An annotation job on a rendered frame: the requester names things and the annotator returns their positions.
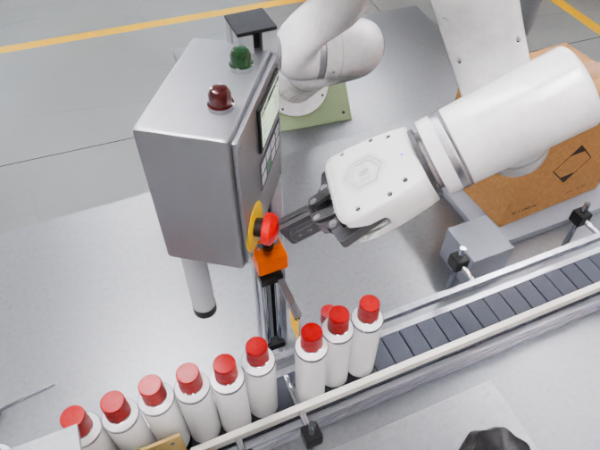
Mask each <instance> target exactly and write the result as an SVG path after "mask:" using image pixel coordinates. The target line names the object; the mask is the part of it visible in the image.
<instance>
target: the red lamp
mask: <svg viewBox="0 0 600 450"><path fill-rule="evenodd" d="M207 95H208V101H207V109H208V111H209V112H210V113H212V114H215V115H224V114H228V113H231V112H232V111H233V110H234V108H235V103H234V99H233V98H232V97H231V91H230V89H229V88H228V87H227V86H226V85H225V84H221V83H217V84H214V85H212V86H211V87H210V89H209V91H208V93H207Z"/></svg>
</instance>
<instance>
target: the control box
mask: <svg viewBox="0 0 600 450"><path fill-rule="evenodd" d="M233 46H234V44H231V43H230V42H227V41H219V40H211V39H202V38H193V39H192V40H191V41H190V43H189V44H188V46H187V48H186V49H185V51H184V52H183V54H182V55H181V57H180V58H179V59H178V61H177V62H176V64H175V65H174V67H173V68H172V70H171V72H170V73H169V75H168V76H167V78H166V79H165V81H164V82H163V83H162V85H161V86H160V88H159V90H158V91H157V93H156V94H155V96H154V98H153V99H152V101H151V102H150V104H149V105H148V106H147V108H146V109H145V111H144V112H143V114H142V115H141V117H140V118H139V120H138V121H137V123H136V125H135V126H134V128H133V135H134V138H135V141H136V144H137V150H138V153H139V156H140V160H141V162H142V165H143V169H144V172H145V175H146V181H147V184H148V187H149V190H150V194H151V197H152V199H153V203H154V208H155V211H156V215H157V218H158V221H159V224H160V228H161V231H162V236H163V239H164V243H165V245H166V249H167V252H168V255H170V256H172V257H178V258H183V259H189V260H193V261H199V262H204V263H213V264H219V265H224V266H229V267H234V268H239V269H241V268H243V267H244V266H245V264H246V263H250V262H251V260H252V257H253V255H254V250H255V247H256V245H257V242H258V239H259V237H254V233H253V231H254V221H255V219H256V217H259V218H263V217H264V215H265V214H266V213H267V212H268V211H269V208H270V205H271V200H272V198H273V195H274V193H275V190H276V187H277V185H278V182H279V177H280V174H281V172H282V171H281V157H280V144H279V149H278V151H277V153H276V156H275V158H274V161H273V164H272V166H271V170H270V173H269V175H268V178H267V180H266V183H265V185H264V188H263V191H262V189H261V176H260V164H261V161H262V159H263V155H264V153H265V150H266V148H267V145H268V144H269V141H270V138H271V134H272V132H273V130H274V128H275V125H276V123H277V120H278V118H279V113H278V115H277V118H276V120H275V122H274V124H273V127H272V129H271V133H270V135H269V137H268V140H267V143H266V145H265V148H264V149H263V152H262V154H260V152H259V140H258V128H257V115H256V111H257V109H258V107H259V104H260V102H261V101H262V98H263V95H264V93H265V90H266V88H267V87H268V85H269V82H270V80H271V76H272V74H273V72H274V71H275V68H278V56H277V55H276V54H273V55H271V51H270V50H265V51H263V50H262V49H261V48H260V47H257V48H255V49H254V53H252V54H251V58H252V60H253V61H254V69H253V70H252V71H250V72H248V73H246V74H236V73H233V72H231V71H230V70H229V61H230V58H229V52H230V51H231V49H232V47H233ZM217 83H221V84H225V85H226V86H227V87H228V88H229V89H230V91H231V97H232V98H233V99H234V103H235V108H234V110H233V111H232V112H230V113H228V114H224V115H215V114H212V113H210V112H209V111H208V109H207V101H208V95H207V93H208V91H209V89H210V87H211V86H212V85H214V84H217Z"/></svg>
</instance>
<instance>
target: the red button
mask: <svg viewBox="0 0 600 450"><path fill-rule="evenodd" d="M278 220H279V218H278V216H277V215H276V213H275V212H267V213H266V214H265V215H264V217H263V218H259V217H256V219H255V221H254V231H253V233H254V237H259V238H261V243H262V244H263V245H266V246H270V245H271V244H273V243H274V242H275V241H276V240H277V237H278V234H279V222H278Z"/></svg>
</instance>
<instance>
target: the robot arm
mask: <svg viewBox="0 0 600 450"><path fill-rule="evenodd" d="M430 2H431V4H432V7H433V10H434V13H435V15H436V18H437V23H438V26H439V29H440V32H441V35H442V38H443V40H444V43H445V46H446V51H447V54H448V57H449V60H450V63H451V65H452V68H453V71H454V75H455V78H456V81H457V85H458V88H459V90H460V93H461V96H462V97H461V98H459V99H457V100H455V101H453V102H452V103H450V104H447V105H446V106H444V107H442V108H440V109H438V110H436V111H434V112H432V113H431V114H429V115H427V116H425V117H423V118H421V119H419V120H417V121H416V122H415V126H416V128H417V130H418V132H416V133H413V131H412V129H409V130H407V128H406V127H404V128H401V129H394V130H391V131H389V132H386V133H383V134H380V135H378V136H376V137H372V138H370V139H367V140H365V141H363V142H361V143H359V144H357V145H355V146H352V147H349V148H347V149H346V150H344V151H342V152H340V153H338V154H336V155H334V156H332V157H331V158H329V159H328V160H327V162H326V165H325V171H324V172H323V173H322V174H321V187H320V189H319V190H318V192H317V194H315V195H314V196H312V197H311V198H309V200H308V204H307V205H305V206H303V207H301V208H299V209H297V210H295V211H293V212H291V213H289V214H287V215H286V216H284V217H282V218H280V219H279V220H278V222H279V232H280V233H281V234H282V235H283V236H284V237H285V238H286V239H287V240H288V241H289V242H290V243H291V244H296V243H298V242H300V241H302V240H304V239H306V238H308V237H310V236H312V235H314V234H316V233H318V232H320V231H322V232H323V233H325V234H328V233H330V234H333V235H334V236H335V237H336V239H337V241H338V242H339V243H340V244H341V246H342V247H349V246H350V245H352V244H353V243H354V242H355V241H358V242H366V241H369V240H372V239H374V238H377V237H379V236H381V235H383V234H385V233H387V232H389V231H390V230H392V229H395V228H397V227H399V226H400V225H402V224H404V223H406V222H407V221H409V220H410V219H412V218H414V217H415V216H417V215H418V214H420V213H422V212H423V211H425V210H426V209H428V208H429V207H431V206H432V205H433V204H434V203H435V202H437V201H438V200H439V199H440V198H439V196H440V195H442V194H444V192H443V190H442V188H443V187H446V188H447V190H448V192H449V193H450V195H452V194H454V193H456V192H458V191H460V190H462V189H464V188H467V187H469V186H471V185H472V183H473V184H475V183H477V182H479V181H481V180H483V179H486V178H488V177H490V176H492V175H494V174H496V173H498V174H500V175H503V176H505V177H521V176H525V175H527V174H530V173H531V172H533V171H535V170H536V169H537V168H538V167H539V166H541V164H542V163H543V162H544V160H545V159H546V157H547V155H548V153H549V150H550V147H552V146H555V145H558V144H560V143H562V142H563V141H565V140H567V139H569V138H572V137H574V136H577V135H578V134H580V133H582V132H584V131H586V130H588V129H591V128H593V127H595V126H596V125H598V124H599V122H600V98H599V95H598V93H597V90H596V86H595V84H594V81H593V80H592V78H591V76H590V75H589V73H588V70H587V69H586V67H585V66H584V64H583V63H582V61H581V60H580V59H579V58H578V56H577V55H575V54H574V53H573V52H572V51H571V50H570V49H569V48H567V47H564V46H558V47H556V48H554V49H552V50H550V51H548V52H546V53H544V54H542V55H540V56H539V57H537V58H535V59H533V60H530V57H529V49H528V44H527V39H526V35H525V29H524V24H523V19H522V13H521V2H520V0H430ZM370 3H371V0H307V1H306V2H304V3H303V4H302V5H301V6H300V7H299V8H298V9H296V10H295V11H294V12H293V13H292V14H291V15H290V16H289V17H288V18H287V20H286V21H285V22H284V23H283V24H282V26H281V27H280V29H279V31H278V33H277V36H278V62H279V112H280V113H283V114H286V115H288V116H303V115H306V114H308V113H311V112H313V111H314V110H316V109H317V108H318V107H319V106H320V105H321V104H322V102H323V101H324V99H325V97H326V95H327V93H328V89H329V86H331V85H336V84H339V83H344V82H347V81H350V80H354V79H359V78H362V77H364V76H366V75H368V74H369V73H371V72H372V71H374V70H375V69H376V68H377V66H378V65H379V63H380V61H381V59H382V56H383V54H384V45H385V43H384V38H383V35H382V33H381V30H380V29H379V27H378V25H377V24H376V23H374V22H373V21H370V20H368V19H364V18H361V17H362V16H363V14H364V13H365V12H366V10H367V8H368V7H369V5H370ZM439 117H440V118H439ZM440 119H441V120H440ZM442 122H443V123H442ZM468 174H469V175H468ZM469 176H470V177H469ZM334 217H336V219H335V218H334ZM346 227H347V228H346Z"/></svg>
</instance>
